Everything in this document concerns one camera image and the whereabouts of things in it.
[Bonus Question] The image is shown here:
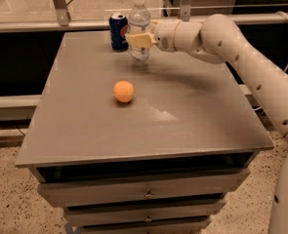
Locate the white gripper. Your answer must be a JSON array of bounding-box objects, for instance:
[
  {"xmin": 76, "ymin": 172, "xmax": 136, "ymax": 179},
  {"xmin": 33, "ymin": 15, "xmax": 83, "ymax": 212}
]
[{"xmin": 126, "ymin": 19, "xmax": 182, "ymax": 53}]

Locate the clear plastic water bottle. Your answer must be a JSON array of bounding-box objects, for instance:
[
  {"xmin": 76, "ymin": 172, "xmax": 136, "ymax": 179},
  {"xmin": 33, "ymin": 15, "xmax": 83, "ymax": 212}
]
[{"xmin": 127, "ymin": 0, "xmax": 150, "ymax": 65}]

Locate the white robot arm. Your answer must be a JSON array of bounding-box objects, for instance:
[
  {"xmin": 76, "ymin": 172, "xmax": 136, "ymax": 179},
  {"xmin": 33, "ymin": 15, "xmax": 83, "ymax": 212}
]
[{"xmin": 126, "ymin": 15, "xmax": 288, "ymax": 234}]

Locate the blue pepsi can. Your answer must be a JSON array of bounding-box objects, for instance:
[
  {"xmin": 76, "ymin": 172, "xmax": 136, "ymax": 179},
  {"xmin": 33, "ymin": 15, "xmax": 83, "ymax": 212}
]
[{"xmin": 109, "ymin": 13, "xmax": 128, "ymax": 51}]

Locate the orange ball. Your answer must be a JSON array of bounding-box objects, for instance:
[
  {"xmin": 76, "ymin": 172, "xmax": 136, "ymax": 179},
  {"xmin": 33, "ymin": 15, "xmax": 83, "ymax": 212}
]
[{"xmin": 113, "ymin": 81, "xmax": 135, "ymax": 103}]

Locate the grey drawer cabinet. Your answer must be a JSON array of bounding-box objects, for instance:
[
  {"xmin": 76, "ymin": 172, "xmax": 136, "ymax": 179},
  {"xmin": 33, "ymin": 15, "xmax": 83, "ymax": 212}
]
[{"xmin": 15, "ymin": 26, "xmax": 275, "ymax": 234}]

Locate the top grey drawer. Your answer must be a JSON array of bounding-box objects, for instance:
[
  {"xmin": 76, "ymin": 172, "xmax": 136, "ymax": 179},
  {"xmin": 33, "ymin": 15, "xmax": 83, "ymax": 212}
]
[{"xmin": 38, "ymin": 169, "xmax": 250, "ymax": 207}]

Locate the grey drawer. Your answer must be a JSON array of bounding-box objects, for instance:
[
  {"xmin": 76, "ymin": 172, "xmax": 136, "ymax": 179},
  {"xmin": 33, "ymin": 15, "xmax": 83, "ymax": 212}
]
[
  {"xmin": 80, "ymin": 217, "xmax": 211, "ymax": 234},
  {"xmin": 64, "ymin": 199, "xmax": 226, "ymax": 226},
  {"xmin": 38, "ymin": 169, "xmax": 250, "ymax": 207}
]

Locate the middle grey drawer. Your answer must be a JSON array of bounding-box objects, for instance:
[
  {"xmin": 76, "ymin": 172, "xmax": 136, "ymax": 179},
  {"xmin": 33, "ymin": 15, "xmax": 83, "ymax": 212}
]
[{"xmin": 64, "ymin": 199, "xmax": 226, "ymax": 226}]

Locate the bottom grey drawer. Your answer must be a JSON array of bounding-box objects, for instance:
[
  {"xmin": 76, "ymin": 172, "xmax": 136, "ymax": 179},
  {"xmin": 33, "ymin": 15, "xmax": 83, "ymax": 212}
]
[{"xmin": 80, "ymin": 217, "xmax": 211, "ymax": 234}]

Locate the metal railing frame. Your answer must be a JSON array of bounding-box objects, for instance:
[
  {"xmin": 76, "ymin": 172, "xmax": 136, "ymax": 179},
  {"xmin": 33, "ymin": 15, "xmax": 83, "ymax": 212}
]
[{"xmin": 0, "ymin": 0, "xmax": 288, "ymax": 32}]

